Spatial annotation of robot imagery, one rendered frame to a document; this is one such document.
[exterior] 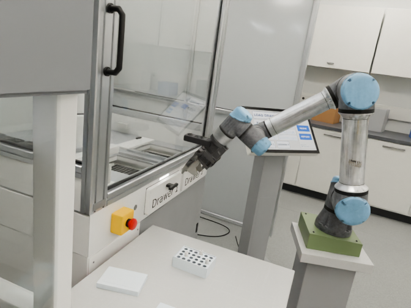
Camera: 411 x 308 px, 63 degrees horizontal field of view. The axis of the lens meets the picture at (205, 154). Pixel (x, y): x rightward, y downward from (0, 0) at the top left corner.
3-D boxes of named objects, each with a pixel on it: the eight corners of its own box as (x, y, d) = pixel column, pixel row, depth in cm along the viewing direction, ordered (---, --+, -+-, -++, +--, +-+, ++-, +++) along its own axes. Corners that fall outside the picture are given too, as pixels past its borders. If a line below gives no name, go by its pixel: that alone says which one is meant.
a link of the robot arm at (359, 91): (361, 213, 134) (371, 71, 121) (371, 230, 119) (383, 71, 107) (329, 212, 136) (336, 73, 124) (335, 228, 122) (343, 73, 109)
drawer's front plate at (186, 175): (203, 175, 189) (206, 157, 186) (181, 191, 162) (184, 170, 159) (200, 175, 189) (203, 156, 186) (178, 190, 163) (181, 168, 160)
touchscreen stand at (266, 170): (298, 294, 230) (333, 150, 203) (241, 305, 211) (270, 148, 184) (259, 253, 273) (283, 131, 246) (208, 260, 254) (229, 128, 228)
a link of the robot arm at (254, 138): (273, 139, 134) (253, 120, 134) (273, 145, 123) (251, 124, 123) (259, 153, 136) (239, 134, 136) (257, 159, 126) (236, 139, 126)
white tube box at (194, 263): (214, 266, 116) (216, 256, 115) (205, 278, 109) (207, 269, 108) (183, 254, 121) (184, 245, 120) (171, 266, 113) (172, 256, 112)
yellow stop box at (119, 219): (134, 228, 118) (136, 209, 116) (122, 237, 112) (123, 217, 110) (122, 224, 120) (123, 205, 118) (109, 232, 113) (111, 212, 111)
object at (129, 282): (147, 278, 105) (147, 274, 105) (137, 296, 97) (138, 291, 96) (108, 270, 107) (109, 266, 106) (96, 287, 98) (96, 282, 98)
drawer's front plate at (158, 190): (179, 193, 160) (181, 171, 157) (147, 215, 133) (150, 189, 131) (176, 192, 160) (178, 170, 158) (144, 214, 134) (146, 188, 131)
